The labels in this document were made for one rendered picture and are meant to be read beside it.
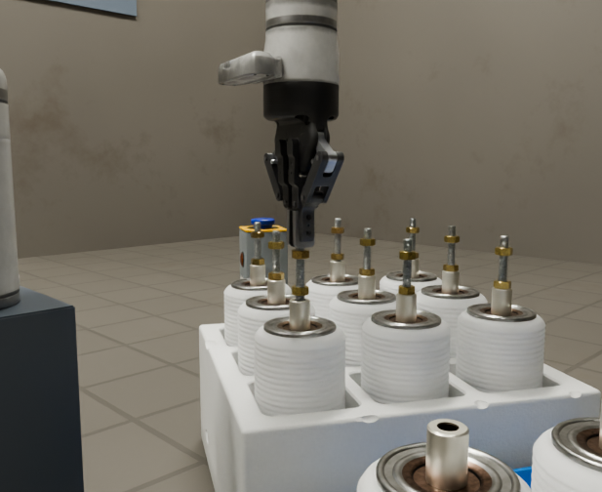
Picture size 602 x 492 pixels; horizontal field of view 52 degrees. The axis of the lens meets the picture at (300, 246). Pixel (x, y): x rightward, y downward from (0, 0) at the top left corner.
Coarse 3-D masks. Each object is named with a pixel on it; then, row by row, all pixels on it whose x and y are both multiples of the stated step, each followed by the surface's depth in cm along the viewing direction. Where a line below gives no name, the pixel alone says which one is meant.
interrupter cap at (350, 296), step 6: (342, 294) 79; (348, 294) 79; (354, 294) 80; (378, 294) 79; (384, 294) 79; (390, 294) 79; (342, 300) 76; (348, 300) 75; (354, 300) 75; (360, 300) 76; (366, 300) 76; (372, 300) 76; (378, 300) 76; (384, 300) 75; (390, 300) 76
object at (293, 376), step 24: (264, 336) 61; (336, 336) 62; (264, 360) 61; (288, 360) 60; (312, 360) 60; (336, 360) 61; (264, 384) 61; (288, 384) 60; (312, 384) 60; (336, 384) 61; (264, 408) 62; (288, 408) 60; (312, 408) 60; (336, 408) 62
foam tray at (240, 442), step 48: (240, 384) 67; (576, 384) 67; (240, 432) 56; (288, 432) 57; (336, 432) 58; (384, 432) 59; (480, 432) 62; (528, 432) 64; (240, 480) 57; (288, 480) 57; (336, 480) 59
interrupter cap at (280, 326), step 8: (272, 320) 66; (280, 320) 66; (288, 320) 66; (312, 320) 66; (320, 320) 66; (328, 320) 65; (264, 328) 63; (272, 328) 63; (280, 328) 63; (288, 328) 64; (312, 328) 64; (320, 328) 62; (328, 328) 63; (336, 328) 63; (280, 336) 61; (288, 336) 60; (296, 336) 60; (304, 336) 60; (312, 336) 60; (320, 336) 61
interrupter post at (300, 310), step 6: (294, 300) 63; (306, 300) 63; (294, 306) 63; (300, 306) 62; (306, 306) 63; (294, 312) 63; (300, 312) 63; (306, 312) 63; (294, 318) 63; (300, 318) 63; (306, 318) 63; (294, 324) 63; (300, 324) 63; (306, 324) 63; (300, 330) 63
